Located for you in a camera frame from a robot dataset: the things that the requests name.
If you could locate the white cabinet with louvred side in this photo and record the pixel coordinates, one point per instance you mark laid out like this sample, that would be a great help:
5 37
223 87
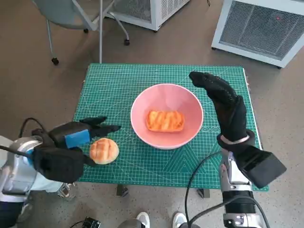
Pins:
166 9

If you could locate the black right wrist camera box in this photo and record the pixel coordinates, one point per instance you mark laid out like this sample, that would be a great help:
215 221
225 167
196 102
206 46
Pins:
263 166

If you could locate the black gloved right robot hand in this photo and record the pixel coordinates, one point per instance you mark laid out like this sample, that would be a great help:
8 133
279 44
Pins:
230 114

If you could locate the small black electronic box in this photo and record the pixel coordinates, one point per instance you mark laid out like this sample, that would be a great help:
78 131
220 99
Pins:
91 223

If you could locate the white shoe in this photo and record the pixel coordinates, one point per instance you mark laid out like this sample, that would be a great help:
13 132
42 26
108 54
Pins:
179 219
143 219

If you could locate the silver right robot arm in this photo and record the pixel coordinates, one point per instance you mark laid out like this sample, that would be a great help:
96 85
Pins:
237 197

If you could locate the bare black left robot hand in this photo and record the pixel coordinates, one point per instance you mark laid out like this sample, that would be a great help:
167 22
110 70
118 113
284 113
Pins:
71 133

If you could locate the black table leg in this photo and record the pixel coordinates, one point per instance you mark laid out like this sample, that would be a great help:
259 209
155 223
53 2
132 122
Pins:
204 193
122 190

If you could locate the green cutting mat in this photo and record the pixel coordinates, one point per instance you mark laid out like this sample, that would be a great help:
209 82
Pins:
142 166

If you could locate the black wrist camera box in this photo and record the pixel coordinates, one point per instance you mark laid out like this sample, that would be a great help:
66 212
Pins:
263 166
57 164

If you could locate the grey office chair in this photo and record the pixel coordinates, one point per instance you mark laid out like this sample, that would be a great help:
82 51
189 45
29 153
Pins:
61 12

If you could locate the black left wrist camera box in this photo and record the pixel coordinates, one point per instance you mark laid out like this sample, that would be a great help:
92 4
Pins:
57 164

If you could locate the pink bowl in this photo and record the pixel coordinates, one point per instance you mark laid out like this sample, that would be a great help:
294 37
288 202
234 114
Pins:
166 95

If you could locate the white mesh cabinet red light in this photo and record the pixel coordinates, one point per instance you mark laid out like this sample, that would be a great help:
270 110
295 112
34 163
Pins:
256 28

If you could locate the metal pole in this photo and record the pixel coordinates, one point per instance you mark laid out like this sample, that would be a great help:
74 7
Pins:
100 42

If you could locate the orange rectangular twisted bread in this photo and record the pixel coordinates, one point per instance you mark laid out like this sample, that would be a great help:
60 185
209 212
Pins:
165 121

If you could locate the round golden bread bun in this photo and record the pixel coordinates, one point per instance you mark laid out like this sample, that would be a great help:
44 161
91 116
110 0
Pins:
104 150

